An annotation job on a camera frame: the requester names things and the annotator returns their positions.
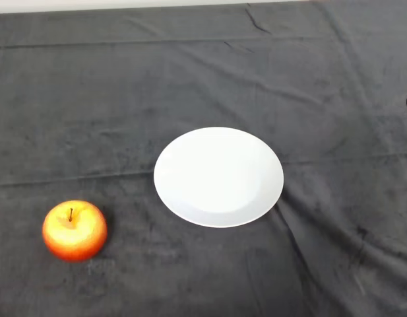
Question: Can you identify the red yellow apple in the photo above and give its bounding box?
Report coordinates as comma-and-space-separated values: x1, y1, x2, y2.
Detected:
42, 199, 108, 263

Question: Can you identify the white round plate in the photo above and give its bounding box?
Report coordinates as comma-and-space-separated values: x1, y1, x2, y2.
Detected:
153, 127, 285, 229

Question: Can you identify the black cloth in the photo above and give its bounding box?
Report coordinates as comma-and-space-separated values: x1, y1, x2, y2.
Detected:
0, 0, 407, 317

